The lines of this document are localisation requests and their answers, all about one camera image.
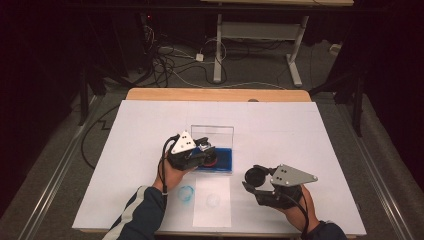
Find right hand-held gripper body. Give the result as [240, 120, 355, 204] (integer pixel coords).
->
[253, 163, 319, 211]

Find white paper sheet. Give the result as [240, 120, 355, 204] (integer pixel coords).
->
[192, 175, 232, 228]

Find black cable beside table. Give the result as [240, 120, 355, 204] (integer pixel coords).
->
[80, 104, 121, 169]

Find tangle of black floor cables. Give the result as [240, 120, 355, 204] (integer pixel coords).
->
[133, 23, 231, 88]

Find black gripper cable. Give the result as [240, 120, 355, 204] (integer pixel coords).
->
[159, 133, 181, 197]
[278, 191, 311, 240]

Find dark equipment with red light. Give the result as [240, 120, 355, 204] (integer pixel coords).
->
[111, 12, 158, 76]

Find black stand legs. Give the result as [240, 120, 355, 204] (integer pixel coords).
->
[78, 66, 108, 127]
[308, 66, 368, 138]

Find white power strip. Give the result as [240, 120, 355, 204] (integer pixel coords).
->
[328, 43, 344, 57]

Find person's right hand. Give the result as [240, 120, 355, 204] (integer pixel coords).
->
[282, 184, 322, 235]

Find white board table cover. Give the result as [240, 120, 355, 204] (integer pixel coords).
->
[71, 99, 368, 238]

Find black round stamp cap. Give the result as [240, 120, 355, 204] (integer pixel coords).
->
[244, 164, 268, 188]

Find white desk frame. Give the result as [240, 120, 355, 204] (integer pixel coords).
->
[199, 0, 355, 88]

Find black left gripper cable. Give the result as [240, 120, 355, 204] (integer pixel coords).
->
[159, 133, 181, 197]

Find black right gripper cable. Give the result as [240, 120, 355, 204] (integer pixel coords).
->
[278, 191, 311, 240]

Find person's left hand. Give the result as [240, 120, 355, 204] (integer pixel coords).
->
[152, 156, 198, 194]

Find aluminium floor rail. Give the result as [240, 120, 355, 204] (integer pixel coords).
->
[334, 101, 415, 240]
[16, 95, 98, 240]

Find wooden table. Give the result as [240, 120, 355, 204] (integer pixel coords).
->
[125, 87, 312, 103]

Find white floor cable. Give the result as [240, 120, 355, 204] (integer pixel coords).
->
[166, 66, 288, 90]

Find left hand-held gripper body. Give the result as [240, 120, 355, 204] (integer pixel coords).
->
[165, 129, 208, 172]

